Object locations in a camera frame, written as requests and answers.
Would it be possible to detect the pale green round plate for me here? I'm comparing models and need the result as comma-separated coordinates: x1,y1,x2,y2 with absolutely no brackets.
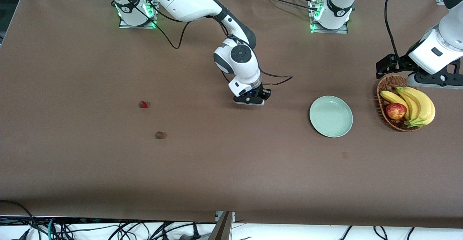
309,96,353,138

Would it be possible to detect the brown wicker basket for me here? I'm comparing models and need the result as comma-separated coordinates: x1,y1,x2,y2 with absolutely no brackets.
376,75,424,132

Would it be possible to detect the red apple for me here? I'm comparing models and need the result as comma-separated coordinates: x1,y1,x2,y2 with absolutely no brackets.
385,103,407,120

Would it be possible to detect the yellow banana bunch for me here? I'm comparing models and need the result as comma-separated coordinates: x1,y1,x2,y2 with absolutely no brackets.
380,87,436,129

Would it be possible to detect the brown table cover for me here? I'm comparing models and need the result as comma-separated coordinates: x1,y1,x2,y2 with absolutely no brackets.
0,0,463,230

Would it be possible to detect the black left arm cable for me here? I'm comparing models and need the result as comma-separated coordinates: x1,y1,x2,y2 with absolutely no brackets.
383,0,401,62

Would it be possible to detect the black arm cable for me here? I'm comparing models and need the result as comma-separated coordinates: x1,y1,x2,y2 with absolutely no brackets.
110,0,293,87
383,0,401,62

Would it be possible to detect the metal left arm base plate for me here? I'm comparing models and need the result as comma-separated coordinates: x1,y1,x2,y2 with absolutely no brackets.
310,22,348,34

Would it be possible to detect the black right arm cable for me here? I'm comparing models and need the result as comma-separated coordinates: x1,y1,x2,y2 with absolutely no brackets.
110,0,293,87

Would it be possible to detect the aluminium profile bracket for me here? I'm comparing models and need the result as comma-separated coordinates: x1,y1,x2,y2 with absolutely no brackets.
208,210,235,240

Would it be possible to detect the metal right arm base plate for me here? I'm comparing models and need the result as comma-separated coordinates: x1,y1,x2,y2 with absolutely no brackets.
119,16,158,29

